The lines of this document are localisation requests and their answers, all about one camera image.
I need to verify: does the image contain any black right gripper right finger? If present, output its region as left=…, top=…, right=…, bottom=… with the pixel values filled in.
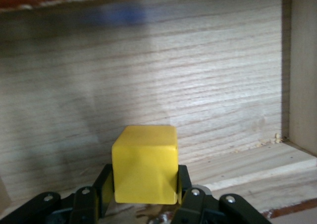
left=173, top=164, right=272, bottom=224

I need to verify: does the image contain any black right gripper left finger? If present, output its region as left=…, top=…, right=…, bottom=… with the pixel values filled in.
left=0, top=163, right=117, bottom=224

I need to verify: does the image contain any yellow cube block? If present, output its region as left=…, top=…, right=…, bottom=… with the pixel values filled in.
left=111, top=125, right=180, bottom=206

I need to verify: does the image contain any light wood drawer dark front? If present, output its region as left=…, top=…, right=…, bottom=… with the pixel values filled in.
left=0, top=0, right=317, bottom=224

